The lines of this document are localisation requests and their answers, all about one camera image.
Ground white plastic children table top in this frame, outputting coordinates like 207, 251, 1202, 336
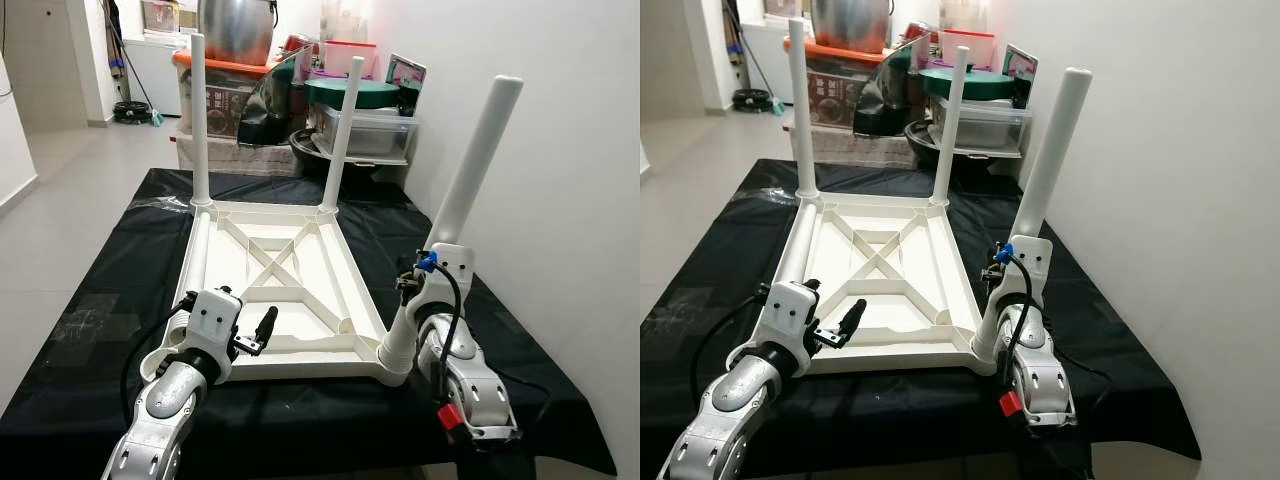
725, 192, 1002, 377
140, 200, 413, 387

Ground black tablecloth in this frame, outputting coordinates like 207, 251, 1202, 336
0, 168, 618, 480
640, 158, 1202, 480

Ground beige cloth-covered bench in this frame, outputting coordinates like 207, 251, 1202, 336
790, 125, 917, 167
175, 135, 301, 177

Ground clear plastic storage box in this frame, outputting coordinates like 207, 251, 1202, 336
928, 95, 1032, 160
310, 105, 420, 167

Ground black wok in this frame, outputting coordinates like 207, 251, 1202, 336
903, 118, 947, 162
288, 128, 333, 172

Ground mop with green head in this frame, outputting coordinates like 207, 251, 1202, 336
105, 0, 164, 127
735, 0, 787, 115

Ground clear storage box orange lid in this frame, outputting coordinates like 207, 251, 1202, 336
783, 38, 897, 132
172, 50, 291, 142

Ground black shiny bag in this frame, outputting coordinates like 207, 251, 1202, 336
237, 45, 312, 147
852, 35, 927, 137

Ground colourful printed carton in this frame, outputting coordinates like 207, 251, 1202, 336
385, 53, 429, 117
1002, 43, 1040, 107

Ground white cabinet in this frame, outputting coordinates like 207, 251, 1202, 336
742, 20, 797, 102
125, 35, 187, 117

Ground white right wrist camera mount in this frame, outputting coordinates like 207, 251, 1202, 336
415, 243, 475, 312
993, 236, 1055, 302

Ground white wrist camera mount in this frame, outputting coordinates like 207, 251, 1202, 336
415, 243, 475, 312
762, 280, 822, 352
993, 236, 1055, 302
185, 288, 245, 357

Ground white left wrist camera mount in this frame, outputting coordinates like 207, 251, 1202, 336
762, 280, 822, 352
185, 288, 245, 357

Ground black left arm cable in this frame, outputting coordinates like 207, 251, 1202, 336
690, 290, 772, 382
120, 300, 191, 397

